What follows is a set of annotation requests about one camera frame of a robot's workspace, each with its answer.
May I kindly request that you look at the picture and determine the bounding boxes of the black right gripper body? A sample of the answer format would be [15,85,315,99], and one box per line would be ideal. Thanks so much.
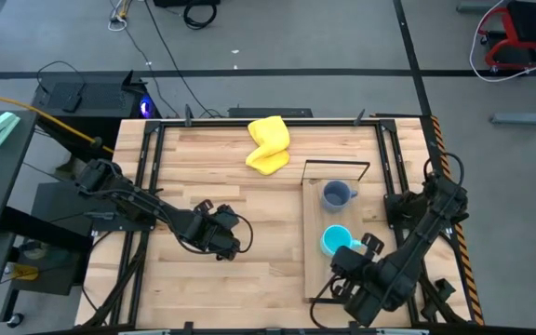
[337,253,383,303]

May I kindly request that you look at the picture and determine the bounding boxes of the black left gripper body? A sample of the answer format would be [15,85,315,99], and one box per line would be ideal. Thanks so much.
[184,211,242,261]

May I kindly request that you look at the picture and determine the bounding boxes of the teal mug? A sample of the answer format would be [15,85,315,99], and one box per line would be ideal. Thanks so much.
[319,224,365,259]

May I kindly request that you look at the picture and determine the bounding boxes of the grey-blue mug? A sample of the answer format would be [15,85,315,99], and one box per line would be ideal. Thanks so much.
[320,179,359,214]

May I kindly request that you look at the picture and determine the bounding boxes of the yellow cloth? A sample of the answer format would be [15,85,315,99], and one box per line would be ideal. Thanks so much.
[245,114,292,177]

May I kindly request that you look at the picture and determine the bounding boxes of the black flat box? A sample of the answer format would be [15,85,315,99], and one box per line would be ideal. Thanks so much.
[227,107,315,119]

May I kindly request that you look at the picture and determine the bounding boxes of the yellow black hazard tape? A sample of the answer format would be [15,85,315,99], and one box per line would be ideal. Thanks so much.
[429,114,486,327]

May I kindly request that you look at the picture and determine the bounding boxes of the black computer tower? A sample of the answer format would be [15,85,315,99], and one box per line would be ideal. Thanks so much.
[32,69,158,137]

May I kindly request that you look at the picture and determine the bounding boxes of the grey metal foot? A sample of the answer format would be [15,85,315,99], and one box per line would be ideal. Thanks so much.
[489,104,536,127]

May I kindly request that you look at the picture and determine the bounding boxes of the mint green stapler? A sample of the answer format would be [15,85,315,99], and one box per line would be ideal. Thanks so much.
[0,111,21,148]

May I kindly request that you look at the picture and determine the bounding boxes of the red creeper stool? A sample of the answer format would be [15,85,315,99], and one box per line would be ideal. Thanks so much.
[476,0,536,74]

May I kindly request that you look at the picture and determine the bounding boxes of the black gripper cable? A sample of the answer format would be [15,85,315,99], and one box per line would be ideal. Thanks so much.
[237,212,255,255]

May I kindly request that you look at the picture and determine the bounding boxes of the black table frame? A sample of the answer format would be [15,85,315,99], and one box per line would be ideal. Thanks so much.
[81,109,474,334]

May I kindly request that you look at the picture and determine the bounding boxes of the yellow cable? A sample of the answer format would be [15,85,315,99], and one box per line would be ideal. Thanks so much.
[0,87,115,154]

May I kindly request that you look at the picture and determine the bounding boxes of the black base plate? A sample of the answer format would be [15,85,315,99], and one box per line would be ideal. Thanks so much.
[29,180,157,234]

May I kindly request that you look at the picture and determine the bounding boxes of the black cable coil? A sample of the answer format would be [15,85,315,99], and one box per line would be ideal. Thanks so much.
[182,0,219,31]

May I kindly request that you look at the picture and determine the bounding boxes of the white cable coil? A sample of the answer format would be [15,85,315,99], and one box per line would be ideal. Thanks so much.
[107,0,132,33]

